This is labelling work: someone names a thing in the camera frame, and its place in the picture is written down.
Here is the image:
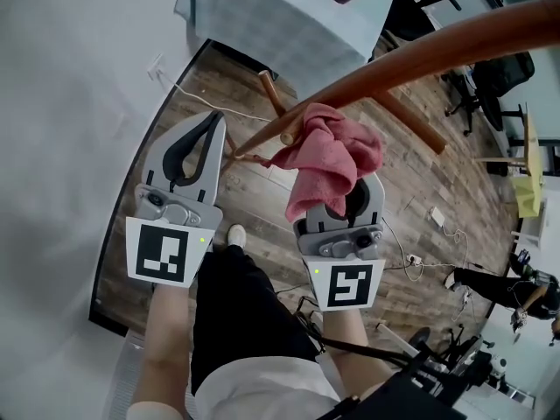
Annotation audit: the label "white floor cable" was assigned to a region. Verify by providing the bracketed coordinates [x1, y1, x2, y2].
[165, 76, 275, 124]

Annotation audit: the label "white wall outlet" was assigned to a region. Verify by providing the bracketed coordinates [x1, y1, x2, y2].
[148, 53, 170, 82]

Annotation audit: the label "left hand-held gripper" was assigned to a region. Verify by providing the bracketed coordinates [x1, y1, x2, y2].
[125, 111, 228, 289]

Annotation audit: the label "white ribbed panel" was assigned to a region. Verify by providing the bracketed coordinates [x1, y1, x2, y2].
[104, 332, 145, 420]

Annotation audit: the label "pink towel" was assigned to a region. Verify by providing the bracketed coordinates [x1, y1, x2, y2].
[261, 102, 384, 223]

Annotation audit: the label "person's left white shoe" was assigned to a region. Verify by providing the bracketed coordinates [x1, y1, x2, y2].
[227, 224, 247, 249]

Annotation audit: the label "person's right forearm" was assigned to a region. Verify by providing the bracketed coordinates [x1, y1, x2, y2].
[322, 308, 395, 397]

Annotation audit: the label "black chest box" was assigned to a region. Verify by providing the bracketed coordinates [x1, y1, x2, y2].
[314, 369, 469, 420]

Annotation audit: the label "person's white shirt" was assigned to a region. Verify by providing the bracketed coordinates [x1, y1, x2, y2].
[126, 356, 351, 420]

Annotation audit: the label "wooden coat rack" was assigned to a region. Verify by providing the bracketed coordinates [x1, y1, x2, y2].
[220, 0, 560, 170]

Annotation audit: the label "person's left forearm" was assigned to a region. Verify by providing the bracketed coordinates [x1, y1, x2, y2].
[133, 284, 193, 406]

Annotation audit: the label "table with light blue tablecloth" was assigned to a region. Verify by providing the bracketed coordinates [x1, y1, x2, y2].
[173, 0, 399, 89]

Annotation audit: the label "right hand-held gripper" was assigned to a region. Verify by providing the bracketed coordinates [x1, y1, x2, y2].
[292, 176, 386, 312]

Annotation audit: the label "white power strip cable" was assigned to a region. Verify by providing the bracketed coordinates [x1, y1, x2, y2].
[404, 220, 482, 282]

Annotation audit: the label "person's black trousers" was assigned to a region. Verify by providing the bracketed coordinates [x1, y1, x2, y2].
[191, 242, 319, 396]

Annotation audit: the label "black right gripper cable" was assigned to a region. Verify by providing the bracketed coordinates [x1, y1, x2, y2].
[297, 295, 421, 367]

